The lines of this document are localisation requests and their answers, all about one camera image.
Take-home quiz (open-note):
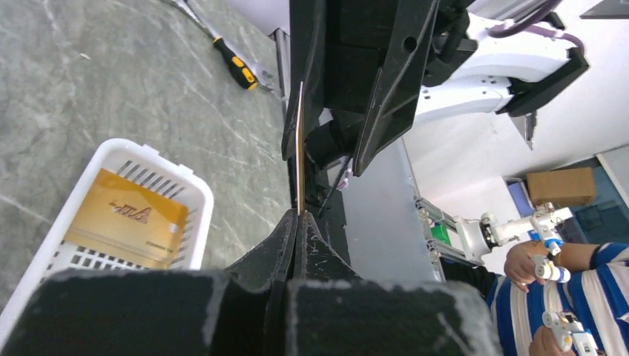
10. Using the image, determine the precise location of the silver open-end wrench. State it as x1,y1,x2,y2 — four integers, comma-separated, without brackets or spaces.
163,0,274,91

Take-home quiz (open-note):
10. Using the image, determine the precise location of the gold credit card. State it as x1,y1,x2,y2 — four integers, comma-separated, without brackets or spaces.
294,82,306,216

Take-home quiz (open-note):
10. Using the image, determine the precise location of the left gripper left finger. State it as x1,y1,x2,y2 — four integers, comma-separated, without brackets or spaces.
0,209,299,356

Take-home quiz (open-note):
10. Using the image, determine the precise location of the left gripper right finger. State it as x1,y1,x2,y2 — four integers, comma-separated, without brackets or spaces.
283,213,501,355

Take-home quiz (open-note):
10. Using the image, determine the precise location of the yellow black screwdriver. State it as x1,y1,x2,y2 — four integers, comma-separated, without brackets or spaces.
213,36,258,90

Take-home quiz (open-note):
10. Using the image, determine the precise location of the person in striped shirt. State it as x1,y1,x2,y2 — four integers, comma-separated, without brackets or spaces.
441,240,628,355

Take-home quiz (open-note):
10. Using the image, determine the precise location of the cardboard box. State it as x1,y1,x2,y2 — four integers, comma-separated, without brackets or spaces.
526,167,596,207

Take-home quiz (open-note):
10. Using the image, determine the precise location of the white plastic basket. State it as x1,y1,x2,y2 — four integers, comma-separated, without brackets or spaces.
1,138,214,343

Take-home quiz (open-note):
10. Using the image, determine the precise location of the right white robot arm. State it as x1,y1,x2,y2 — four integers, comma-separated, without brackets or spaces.
281,1,589,175

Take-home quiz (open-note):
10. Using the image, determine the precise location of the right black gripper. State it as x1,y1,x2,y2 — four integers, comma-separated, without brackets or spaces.
281,1,477,175

